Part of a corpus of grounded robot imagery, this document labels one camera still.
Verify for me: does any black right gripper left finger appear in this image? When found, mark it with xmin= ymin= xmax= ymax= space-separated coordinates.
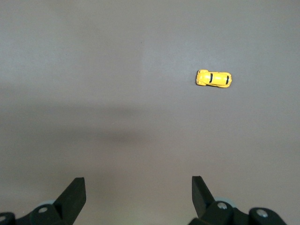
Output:
xmin=0 ymin=177 xmax=87 ymax=225

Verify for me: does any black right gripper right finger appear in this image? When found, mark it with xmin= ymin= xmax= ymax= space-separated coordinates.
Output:
xmin=188 ymin=175 xmax=288 ymax=225

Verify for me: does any yellow beetle toy car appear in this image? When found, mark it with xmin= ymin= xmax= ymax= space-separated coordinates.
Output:
xmin=195 ymin=69 xmax=233 ymax=89

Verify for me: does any brown table mat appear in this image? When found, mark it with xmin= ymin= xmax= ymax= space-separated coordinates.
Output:
xmin=0 ymin=0 xmax=300 ymax=225

